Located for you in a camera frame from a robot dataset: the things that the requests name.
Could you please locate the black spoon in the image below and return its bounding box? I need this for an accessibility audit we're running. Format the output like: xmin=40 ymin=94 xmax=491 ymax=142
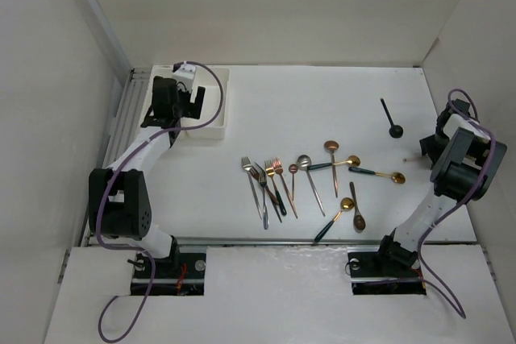
xmin=380 ymin=98 xmax=404 ymax=139

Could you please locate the gold spoon green handle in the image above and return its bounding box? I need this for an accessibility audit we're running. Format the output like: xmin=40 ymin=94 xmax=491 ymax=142
xmin=314 ymin=197 xmax=355 ymax=244
xmin=348 ymin=167 xmax=406 ymax=184
xmin=307 ymin=155 xmax=361 ymax=171

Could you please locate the copper spoon long handle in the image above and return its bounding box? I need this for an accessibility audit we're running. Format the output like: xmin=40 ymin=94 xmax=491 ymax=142
xmin=324 ymin=140 xmax=339 ymax=198

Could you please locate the dark bronze spoon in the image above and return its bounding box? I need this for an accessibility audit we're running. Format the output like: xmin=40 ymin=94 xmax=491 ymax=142
xmin=349 ymin=181 xmax=366 ymax=232

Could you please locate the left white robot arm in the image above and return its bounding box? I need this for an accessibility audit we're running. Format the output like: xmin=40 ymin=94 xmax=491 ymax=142
xmin=88 ymin=70 xmax=204 ymax=277

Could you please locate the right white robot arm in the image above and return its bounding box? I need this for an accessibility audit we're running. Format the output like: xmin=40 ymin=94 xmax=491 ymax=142
xmin=373 ymin=99 xmax=507 ymax=275

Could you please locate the white divided utensil tray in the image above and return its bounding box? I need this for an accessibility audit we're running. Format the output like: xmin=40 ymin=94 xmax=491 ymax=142
xmin=146 ymin=65 xmax=231 ymax=140

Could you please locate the silver fork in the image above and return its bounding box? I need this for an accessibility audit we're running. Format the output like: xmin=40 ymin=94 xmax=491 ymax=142
xmin=258 ymin=172 xmax=269 ymax=230
xmin=241 ymin=156 xmax=263 ymax=219

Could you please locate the silver fork lower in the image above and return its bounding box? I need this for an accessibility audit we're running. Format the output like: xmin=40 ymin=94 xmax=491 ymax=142
xmin=258 ymin=172 xmax=269 ymax=230

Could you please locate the rose gold fork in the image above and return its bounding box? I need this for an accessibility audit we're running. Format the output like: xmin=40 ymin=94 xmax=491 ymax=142
xmin=273 ymin=158 xmax=298 ymax=218

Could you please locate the small copper spoon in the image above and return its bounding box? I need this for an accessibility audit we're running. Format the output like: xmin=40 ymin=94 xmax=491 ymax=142
xmin=288 ymin=164 xmax=298 ymax=200

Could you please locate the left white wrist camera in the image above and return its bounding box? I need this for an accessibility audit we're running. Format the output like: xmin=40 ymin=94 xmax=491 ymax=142
xmin=173 ymin=61 xmax=197 ymax=90

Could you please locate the aluminium rail frame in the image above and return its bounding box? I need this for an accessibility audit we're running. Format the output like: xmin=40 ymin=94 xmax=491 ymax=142
xmin=80 ymin=66 xmax=151 ymax=247

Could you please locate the gold fork green handle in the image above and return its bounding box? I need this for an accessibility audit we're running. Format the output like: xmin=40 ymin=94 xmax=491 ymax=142
xmin=264 ymin=160 xmax=287 ymax=216

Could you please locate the silver spoon long handle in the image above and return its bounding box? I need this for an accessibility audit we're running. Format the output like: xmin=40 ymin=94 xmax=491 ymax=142
xmin=297 ymin=154 xmax=326 ymax=217

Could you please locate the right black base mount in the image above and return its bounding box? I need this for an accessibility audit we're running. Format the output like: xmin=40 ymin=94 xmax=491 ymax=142
xmin=345 ymin=249 xmax=427 ymax=296

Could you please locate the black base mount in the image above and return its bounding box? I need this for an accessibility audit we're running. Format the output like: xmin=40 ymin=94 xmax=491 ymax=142
xmin=127 ymin=247 xmax=206 ymax=296
xmin=345 ymin=249 xmax=427 ymax=296

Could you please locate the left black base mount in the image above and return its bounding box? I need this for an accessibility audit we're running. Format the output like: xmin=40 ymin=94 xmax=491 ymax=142
xmin=127 ymin=247 xmax=206 ymax=296

